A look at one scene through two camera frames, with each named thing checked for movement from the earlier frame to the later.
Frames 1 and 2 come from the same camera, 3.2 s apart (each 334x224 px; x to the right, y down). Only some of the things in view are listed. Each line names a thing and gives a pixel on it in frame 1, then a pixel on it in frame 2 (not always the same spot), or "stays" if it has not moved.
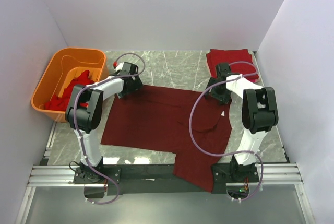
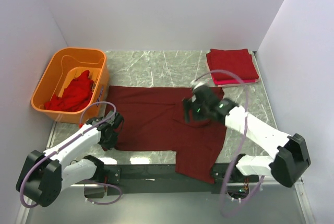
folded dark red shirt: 240,61 stays
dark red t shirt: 186,122 stays
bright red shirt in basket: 60,103 stays
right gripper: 217,94 → 188,110
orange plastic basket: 72,67 stays
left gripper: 129,88 → 115,124
